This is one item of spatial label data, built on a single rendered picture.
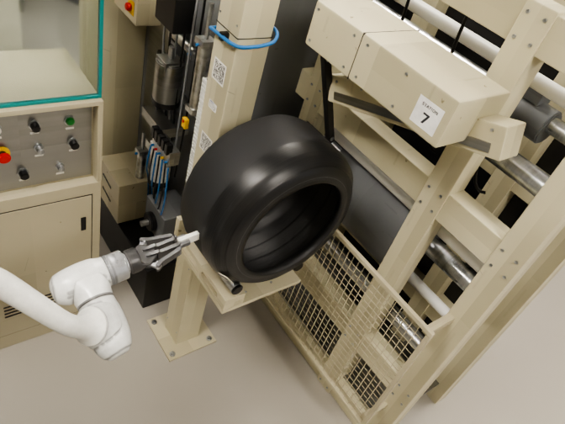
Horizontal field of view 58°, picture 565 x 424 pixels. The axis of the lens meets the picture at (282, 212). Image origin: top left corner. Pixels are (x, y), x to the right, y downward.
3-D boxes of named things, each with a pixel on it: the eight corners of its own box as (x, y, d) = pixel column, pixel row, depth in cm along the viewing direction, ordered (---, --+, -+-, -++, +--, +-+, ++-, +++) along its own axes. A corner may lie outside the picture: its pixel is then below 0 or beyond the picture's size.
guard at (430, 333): (250, 279, 266) (283, 175, 222) (253, 278, 267) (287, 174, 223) (361, 428, 220) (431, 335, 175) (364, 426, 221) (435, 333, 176)
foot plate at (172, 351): (146, 320, 267) (146, 318, 266) (192, 304, 282) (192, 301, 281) (169, 362, 253) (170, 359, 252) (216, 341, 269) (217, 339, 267)
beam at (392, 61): (302, 43, 170) (315, -2, 161) (356, 39, 185) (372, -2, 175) (433, 150, 139) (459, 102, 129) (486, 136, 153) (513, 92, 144)
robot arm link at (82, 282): (99, 262, 154) (117, 300, 150) (45, 283, 146) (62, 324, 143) (98, 247, 145) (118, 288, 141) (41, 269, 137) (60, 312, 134)
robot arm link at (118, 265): (98, 250, 147) (118, 242, 150) (102, 269, 153) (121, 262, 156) (111, 272, 142) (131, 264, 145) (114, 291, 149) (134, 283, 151)
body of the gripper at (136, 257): (130, 265, 145) (161, 253, 150) (118, 245, 150) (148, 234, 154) (132, 281, 151) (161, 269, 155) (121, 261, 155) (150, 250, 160)
